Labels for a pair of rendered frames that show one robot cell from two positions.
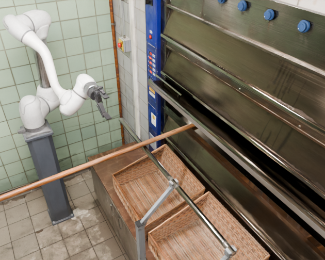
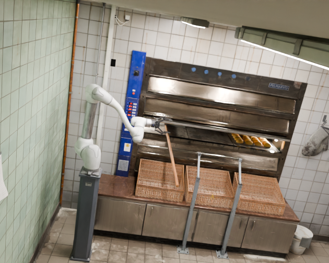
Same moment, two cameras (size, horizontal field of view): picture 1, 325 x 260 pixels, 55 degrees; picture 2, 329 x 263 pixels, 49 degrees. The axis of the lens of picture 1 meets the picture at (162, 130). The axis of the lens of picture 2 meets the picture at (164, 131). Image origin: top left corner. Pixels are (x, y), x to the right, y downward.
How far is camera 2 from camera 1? 3.62 m
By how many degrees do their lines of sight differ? 59
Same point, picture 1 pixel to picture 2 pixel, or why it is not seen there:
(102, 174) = (117, 194)
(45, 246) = not seen: outside the picture
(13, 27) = (106, 94)
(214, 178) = (189, 156)
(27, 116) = (98, 158)
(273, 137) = (224, 118)
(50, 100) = not seen: hidden behind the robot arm
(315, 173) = (244, 122)
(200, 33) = (177, 85)
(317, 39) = (238, 79)
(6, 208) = not seen: outside the picture
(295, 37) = (230, 80)
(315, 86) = (238, 94)
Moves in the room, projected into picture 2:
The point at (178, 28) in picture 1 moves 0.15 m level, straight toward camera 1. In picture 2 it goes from (160, 85) to (171, 88)
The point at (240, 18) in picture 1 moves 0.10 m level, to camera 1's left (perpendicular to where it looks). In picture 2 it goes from (204, 76) to (200, 77)
